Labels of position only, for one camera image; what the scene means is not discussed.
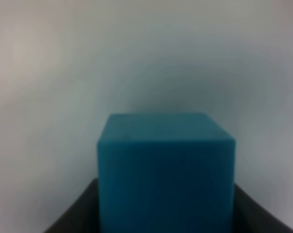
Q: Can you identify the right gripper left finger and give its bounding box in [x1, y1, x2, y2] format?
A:
[46, 179, 99, 233]

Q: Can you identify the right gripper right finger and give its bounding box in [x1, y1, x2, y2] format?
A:
[232, 185, 293, 233]

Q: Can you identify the blue block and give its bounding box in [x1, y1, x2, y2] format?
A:
[97, 113, 236, 233]

